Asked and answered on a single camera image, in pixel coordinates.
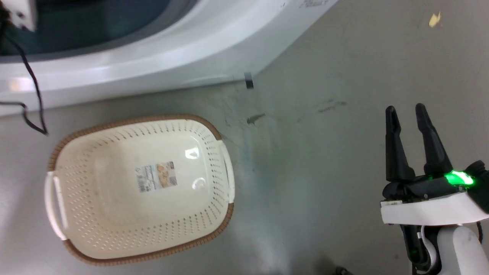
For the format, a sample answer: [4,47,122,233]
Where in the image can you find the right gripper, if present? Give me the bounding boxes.
[380,103,489,226]

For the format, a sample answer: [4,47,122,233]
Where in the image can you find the white washing machine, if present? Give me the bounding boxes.
[0,0,338,116]

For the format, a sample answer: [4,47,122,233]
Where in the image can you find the grey washing machine door seal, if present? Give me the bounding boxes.
[0,0,199,63]

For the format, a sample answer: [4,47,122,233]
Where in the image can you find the cream perforated laundry basket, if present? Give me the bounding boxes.
[44,114,235,266]

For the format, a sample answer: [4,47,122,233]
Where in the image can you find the printed label sticker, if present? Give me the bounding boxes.
[134,161,179,193]

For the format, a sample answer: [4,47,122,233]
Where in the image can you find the thin black cable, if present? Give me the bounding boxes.
[0,8,49,135]

